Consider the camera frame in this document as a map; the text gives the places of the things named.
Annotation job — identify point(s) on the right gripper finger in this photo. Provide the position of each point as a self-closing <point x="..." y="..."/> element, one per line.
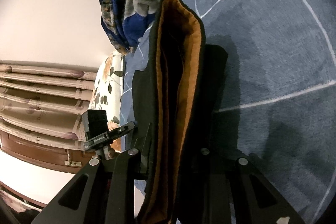
<point x="143" y="144"/>

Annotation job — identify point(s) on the black pants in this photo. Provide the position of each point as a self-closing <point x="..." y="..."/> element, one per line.
<point x="176" y="101"/>

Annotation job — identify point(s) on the white floral pillow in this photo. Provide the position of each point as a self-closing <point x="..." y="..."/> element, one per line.
<point x="108" y="88"/>

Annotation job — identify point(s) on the blue grid bedsheet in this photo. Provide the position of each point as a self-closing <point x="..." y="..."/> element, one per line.
<point x="278" y="101"/>

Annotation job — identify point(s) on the brown wooden bed frame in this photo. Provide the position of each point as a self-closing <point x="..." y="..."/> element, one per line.
<point x="59" y="159"/>

